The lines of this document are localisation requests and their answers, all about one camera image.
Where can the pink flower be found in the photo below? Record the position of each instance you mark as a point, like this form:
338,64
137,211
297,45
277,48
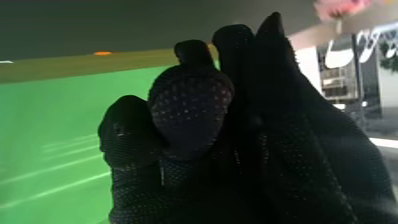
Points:
338,8

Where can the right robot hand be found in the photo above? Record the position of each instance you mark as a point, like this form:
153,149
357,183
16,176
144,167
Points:
267,160

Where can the dark mat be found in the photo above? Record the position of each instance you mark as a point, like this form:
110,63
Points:
148,23

